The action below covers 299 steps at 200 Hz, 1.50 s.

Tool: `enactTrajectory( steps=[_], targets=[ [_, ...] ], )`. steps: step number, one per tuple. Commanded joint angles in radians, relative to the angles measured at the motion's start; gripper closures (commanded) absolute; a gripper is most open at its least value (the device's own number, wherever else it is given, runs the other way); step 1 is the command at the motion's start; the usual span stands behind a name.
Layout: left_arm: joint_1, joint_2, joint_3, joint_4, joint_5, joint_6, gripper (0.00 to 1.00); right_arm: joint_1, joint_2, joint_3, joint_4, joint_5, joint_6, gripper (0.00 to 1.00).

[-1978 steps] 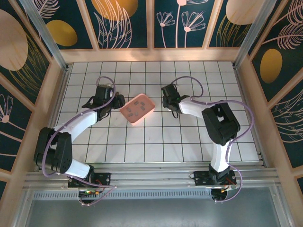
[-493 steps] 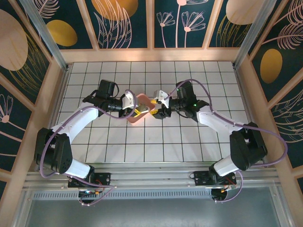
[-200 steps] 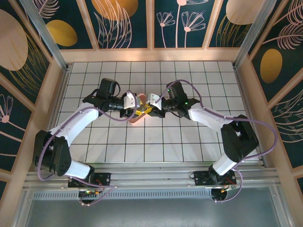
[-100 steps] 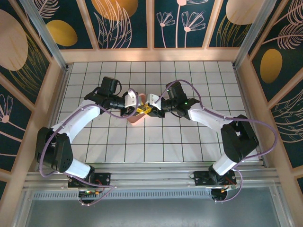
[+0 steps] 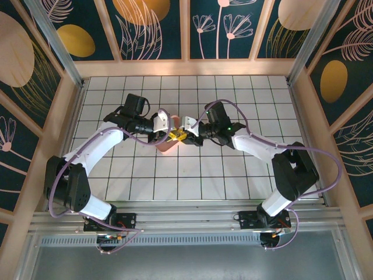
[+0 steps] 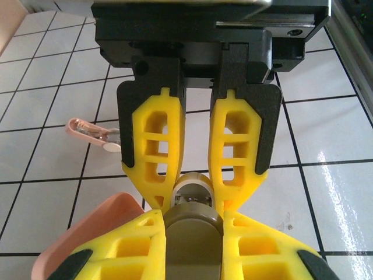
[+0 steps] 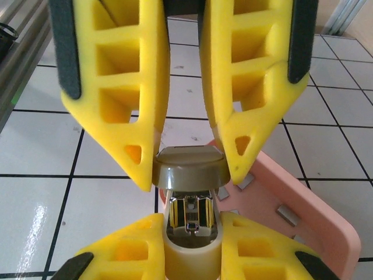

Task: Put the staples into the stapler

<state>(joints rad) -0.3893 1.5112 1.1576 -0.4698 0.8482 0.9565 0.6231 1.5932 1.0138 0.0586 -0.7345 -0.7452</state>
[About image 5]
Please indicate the right arm base wiring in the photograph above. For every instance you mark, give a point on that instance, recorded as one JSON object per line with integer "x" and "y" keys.
{"x": 269, "y": 239}

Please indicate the left arm base wiring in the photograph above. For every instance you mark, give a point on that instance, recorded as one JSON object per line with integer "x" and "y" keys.
{"x": 109, "y": 237}

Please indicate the perforated metal strip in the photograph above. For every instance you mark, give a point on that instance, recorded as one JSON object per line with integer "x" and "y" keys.
{"x": 186, "y": 239}

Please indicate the aluminium corner post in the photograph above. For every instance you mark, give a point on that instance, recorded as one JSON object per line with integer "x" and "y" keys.
{"x": 60, "y": 49}
{"x": 309, "y": 46}

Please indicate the pink plastic tray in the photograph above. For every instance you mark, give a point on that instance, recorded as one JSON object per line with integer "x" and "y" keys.
{"x": 167, "y": 147}

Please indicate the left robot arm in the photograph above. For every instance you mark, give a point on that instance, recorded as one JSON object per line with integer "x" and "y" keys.
{"x": 99, "y": 146}

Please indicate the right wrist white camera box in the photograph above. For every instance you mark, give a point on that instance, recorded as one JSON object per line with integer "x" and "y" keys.
{"x": 188, "y": 124}

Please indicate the aluminium frame rail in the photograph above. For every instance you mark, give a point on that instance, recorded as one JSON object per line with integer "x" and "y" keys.
{"x": 186, "y": 216}

